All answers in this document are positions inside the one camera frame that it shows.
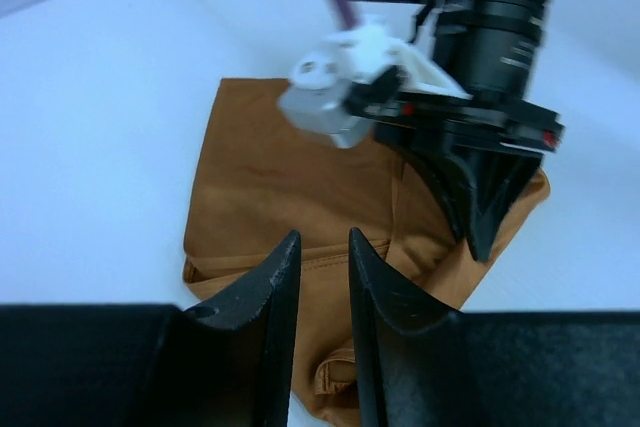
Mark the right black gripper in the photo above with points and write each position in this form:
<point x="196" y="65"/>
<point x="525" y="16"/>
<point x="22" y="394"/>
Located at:
<point x="475" y="189"/>

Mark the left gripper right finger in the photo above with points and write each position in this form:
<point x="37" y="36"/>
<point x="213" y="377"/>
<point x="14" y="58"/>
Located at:
<point x="422" y="363"/>

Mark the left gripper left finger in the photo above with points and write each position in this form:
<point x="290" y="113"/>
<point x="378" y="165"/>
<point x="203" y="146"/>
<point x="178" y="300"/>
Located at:
<point x="226" y="361"/>

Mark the orange-brown cloth napkin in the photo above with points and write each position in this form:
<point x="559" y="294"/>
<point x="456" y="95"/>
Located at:
<point x="258" y="179"/>

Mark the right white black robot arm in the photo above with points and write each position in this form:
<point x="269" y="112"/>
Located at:
<point x="483" y="45"/>

